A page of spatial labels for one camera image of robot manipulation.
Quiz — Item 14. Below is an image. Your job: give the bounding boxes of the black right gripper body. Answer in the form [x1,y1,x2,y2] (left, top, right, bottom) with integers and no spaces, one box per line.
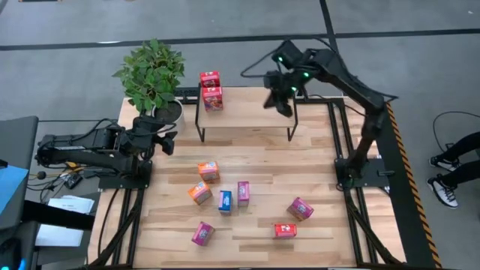
[263,70,298,104]

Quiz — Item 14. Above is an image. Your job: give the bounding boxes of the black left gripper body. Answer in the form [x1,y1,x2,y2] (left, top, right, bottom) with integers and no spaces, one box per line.
[129,115,166,158]

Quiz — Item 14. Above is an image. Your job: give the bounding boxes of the orange Frosted Mini-Wheats cereal box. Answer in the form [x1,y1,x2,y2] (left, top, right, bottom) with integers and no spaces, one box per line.
[187,181,214,206]
[197,160,221,184]

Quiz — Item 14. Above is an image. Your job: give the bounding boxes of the red Froot Loops cereal box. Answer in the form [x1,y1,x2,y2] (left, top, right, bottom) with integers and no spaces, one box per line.
[202,85,224,113]
[273,223,298,240]
[199,70,221,89]

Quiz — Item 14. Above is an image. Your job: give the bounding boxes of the pink Raisin Bran cereal box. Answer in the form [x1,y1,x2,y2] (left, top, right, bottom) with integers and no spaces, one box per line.
[286,196,315,222]
[190,220,216,248]
[237,181,251,208]

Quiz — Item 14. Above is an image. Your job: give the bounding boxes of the wooden shelf with black legs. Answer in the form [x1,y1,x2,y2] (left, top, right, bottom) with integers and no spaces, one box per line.
[193,85,300,143]

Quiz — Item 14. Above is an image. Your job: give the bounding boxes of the blue Frosted Flakes cereal box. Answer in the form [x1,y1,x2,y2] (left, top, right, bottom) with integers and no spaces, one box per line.
[217,190,233,216]

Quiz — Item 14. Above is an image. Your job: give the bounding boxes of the black keyboard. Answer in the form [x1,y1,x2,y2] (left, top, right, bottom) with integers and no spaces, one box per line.
[172,87,200,105]

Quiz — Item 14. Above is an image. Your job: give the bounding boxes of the green plant in white pot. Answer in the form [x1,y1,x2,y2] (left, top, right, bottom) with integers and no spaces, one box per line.
[112,38,187,136]

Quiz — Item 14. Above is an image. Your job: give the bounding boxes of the small black device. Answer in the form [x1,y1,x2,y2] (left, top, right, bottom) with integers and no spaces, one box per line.
[63,172,84,190]

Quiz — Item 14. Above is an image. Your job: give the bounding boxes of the white papers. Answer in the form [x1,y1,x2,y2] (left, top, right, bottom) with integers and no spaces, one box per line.
[35,194,95,248]

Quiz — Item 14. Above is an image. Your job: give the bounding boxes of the black bar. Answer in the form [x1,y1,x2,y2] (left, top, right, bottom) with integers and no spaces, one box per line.
[21,199,95,230]

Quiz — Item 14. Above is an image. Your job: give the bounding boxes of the dark grey monitor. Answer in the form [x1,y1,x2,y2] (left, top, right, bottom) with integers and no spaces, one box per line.
[0,115,40,232]

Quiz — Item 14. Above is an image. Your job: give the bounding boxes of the black panel with hazard stripes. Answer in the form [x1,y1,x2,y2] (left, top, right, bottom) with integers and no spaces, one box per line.
[365,97,443,269]

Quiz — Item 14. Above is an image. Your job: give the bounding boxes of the person's shoe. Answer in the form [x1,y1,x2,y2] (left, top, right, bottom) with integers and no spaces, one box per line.
[429,154,462,173]
[426,175,459,209]

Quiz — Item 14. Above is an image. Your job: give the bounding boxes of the person's leg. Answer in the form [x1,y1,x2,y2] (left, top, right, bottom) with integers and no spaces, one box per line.
[440,131,480,163]
[442,159,480,188]

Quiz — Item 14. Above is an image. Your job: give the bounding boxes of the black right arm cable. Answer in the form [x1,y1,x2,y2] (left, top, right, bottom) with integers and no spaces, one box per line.
[239,37,331,78]

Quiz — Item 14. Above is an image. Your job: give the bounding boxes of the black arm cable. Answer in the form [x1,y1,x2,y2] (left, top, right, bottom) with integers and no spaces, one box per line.
[239,37,331,78]
[73,118,125,146]

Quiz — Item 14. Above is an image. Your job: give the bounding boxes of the black metal table frame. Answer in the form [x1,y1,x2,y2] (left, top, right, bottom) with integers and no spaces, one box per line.
[88,95,408,269]

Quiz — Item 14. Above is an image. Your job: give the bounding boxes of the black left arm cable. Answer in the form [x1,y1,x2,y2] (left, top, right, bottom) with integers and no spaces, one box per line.
[73,118,125,146]

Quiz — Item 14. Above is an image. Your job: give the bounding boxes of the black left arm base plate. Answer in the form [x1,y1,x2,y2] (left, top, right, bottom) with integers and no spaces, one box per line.
[97,160,153,190]

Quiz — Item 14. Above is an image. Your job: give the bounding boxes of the black cable on table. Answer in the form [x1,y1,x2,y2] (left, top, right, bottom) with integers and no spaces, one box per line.
[307,93,372,127]

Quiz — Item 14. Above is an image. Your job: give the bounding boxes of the black cable beside table frame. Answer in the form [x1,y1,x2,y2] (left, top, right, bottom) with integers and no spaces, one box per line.
[96,187,121,260]

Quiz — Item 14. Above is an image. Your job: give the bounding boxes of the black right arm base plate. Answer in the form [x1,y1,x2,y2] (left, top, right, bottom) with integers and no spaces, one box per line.
[334,157,391,189]

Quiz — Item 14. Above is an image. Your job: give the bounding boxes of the black cable on floor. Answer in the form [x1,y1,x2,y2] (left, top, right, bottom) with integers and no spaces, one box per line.
[433,111,480,151]

